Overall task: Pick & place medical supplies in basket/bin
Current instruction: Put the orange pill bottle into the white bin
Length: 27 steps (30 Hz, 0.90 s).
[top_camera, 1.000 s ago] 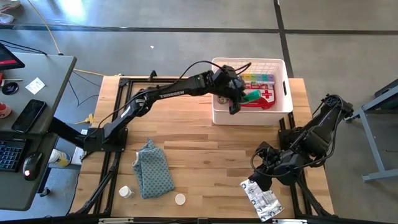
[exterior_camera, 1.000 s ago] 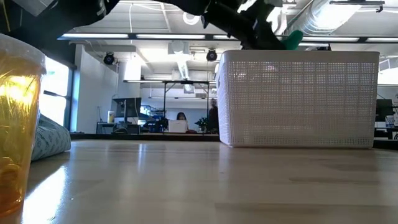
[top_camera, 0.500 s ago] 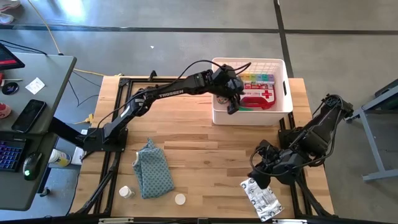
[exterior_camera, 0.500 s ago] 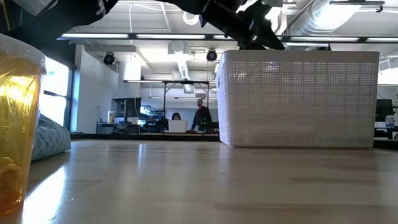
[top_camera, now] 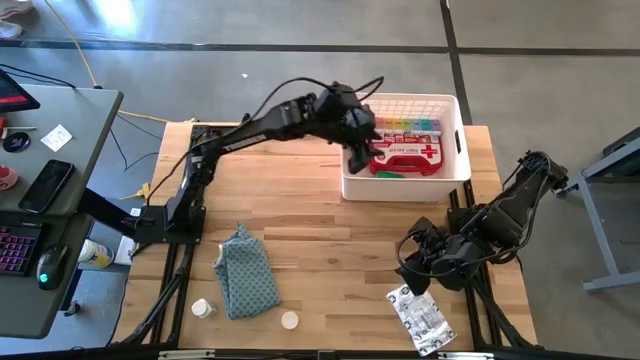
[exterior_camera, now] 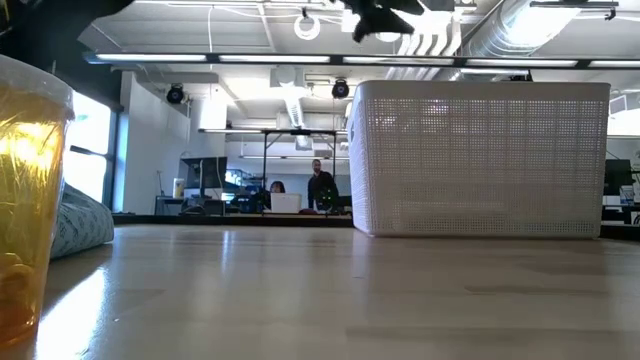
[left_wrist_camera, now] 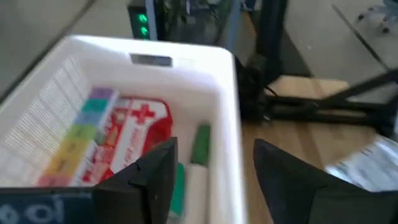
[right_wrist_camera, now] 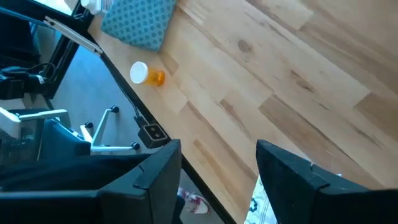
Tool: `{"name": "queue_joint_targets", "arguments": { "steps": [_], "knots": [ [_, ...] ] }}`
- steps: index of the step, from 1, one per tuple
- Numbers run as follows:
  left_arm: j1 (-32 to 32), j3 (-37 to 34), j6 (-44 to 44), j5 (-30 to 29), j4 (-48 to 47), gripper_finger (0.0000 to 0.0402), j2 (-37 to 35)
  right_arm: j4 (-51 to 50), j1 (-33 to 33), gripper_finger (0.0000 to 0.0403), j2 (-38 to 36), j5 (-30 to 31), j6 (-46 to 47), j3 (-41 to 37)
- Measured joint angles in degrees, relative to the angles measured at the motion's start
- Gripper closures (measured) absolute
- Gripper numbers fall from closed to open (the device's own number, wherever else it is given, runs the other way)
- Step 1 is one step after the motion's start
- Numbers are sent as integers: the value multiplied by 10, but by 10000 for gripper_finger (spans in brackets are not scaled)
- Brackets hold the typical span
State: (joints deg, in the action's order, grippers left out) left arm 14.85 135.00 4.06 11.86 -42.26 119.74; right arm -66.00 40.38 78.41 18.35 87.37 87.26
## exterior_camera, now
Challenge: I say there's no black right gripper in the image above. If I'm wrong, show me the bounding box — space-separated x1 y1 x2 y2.
344 0 426 44

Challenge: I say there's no silver ventilation duct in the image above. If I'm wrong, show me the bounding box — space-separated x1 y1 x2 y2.
459 0 584 57

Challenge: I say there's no white round cap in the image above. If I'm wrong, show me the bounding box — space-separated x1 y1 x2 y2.
0 53 76 351

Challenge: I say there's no white perforated plastic basket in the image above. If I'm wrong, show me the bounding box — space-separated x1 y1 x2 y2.
346 79 612 239

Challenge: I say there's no small background white basket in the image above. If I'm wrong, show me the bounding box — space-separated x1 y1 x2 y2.
269 192 303 215

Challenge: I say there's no blue patterned cloth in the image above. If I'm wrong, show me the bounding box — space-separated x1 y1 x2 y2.
49 183 115 260

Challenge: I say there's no black light bar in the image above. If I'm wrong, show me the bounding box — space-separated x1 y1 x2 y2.
83 51 640 70

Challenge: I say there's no person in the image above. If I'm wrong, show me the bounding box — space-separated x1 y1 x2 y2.
306 158 340 211
259 180 287 211

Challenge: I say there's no black computer monitor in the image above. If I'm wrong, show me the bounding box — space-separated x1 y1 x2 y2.
179 156 229 200
603 158 635 197

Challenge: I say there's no black background workstation frame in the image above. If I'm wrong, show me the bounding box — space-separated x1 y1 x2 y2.
261 128 339 216

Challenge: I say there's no black aluminium table frame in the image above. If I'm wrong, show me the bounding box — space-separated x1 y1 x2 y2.
112 213 640 240

